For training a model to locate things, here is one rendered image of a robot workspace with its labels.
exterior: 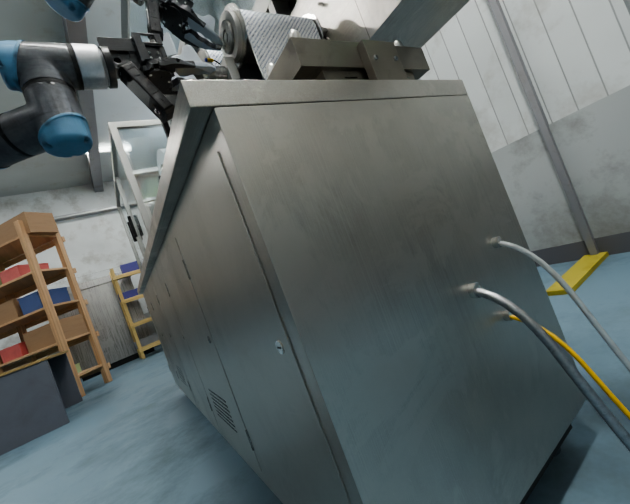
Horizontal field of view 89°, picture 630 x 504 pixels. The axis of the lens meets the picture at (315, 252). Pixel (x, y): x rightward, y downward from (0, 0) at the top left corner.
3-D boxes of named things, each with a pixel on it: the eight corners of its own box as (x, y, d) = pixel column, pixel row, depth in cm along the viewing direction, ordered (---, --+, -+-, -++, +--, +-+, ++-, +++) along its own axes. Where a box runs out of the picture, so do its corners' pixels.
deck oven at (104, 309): (153, 347, 813) (127, 277, 818) (158, 349, 717) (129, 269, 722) (84, 377, 730) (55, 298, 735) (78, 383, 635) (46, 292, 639)
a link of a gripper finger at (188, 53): (209, 39, 68) (164, 41, 65) (218, 64, 68) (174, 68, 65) (208, 50, 71) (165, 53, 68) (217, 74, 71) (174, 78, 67)
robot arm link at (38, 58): (14, 105, 56) (-2, 61, 57) (87, 103, 62) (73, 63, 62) (-1, 75, 50) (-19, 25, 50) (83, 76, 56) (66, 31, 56)
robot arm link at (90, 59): (81, 72, 56) (87, 100, 63) (111, 72, 58) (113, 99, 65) (67, 32, 56) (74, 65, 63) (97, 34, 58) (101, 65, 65)
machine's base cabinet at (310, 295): (179, 396, 253) (141, 294, 255) (252, 358, 287) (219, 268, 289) (447, 742, 40) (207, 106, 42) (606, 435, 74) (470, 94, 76)
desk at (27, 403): (85, 398, 414) (68, 349, 416) (72, 421, 309) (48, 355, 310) (21, 428, 379) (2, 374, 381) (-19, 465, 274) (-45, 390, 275)
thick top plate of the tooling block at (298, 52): (269, 114, 73) (260, 90, 73) (387, 106, 95) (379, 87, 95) (301, 65, 60) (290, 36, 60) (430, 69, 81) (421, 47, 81)
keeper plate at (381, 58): (374, 93, 68) (356, 46, 69) (404, 92, 74) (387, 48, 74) (382, 85, 66) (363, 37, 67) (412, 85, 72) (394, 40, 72)
